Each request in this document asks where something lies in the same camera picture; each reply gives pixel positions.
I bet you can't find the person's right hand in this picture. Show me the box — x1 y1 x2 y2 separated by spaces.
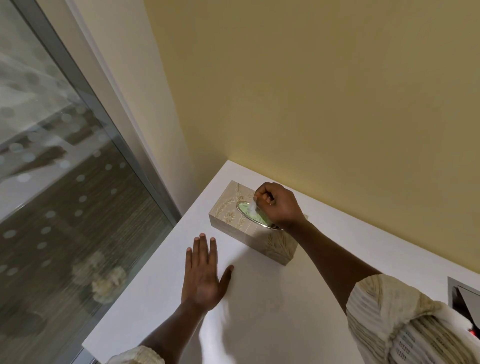
253 182 307 230

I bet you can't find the person's left hand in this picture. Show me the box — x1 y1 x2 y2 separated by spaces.
181 233 235 313

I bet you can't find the white tissue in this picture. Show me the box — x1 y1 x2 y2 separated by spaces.
245 194 264 220

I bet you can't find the person's right forearm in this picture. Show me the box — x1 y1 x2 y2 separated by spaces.
283 217 382 314

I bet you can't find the person's left forearm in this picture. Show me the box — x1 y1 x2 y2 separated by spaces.
138 301 207 364

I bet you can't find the beige patterned tissue box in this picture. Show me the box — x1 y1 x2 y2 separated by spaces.
208 180 309 266

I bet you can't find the white striped left sleeve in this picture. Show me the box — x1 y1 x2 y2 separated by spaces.
108 345 166 364

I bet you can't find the frosted glass partition panel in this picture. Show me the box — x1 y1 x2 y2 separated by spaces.
0 0 183 364

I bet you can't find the metal desk cable grommet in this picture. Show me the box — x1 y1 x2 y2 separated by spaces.
447 276 480 338

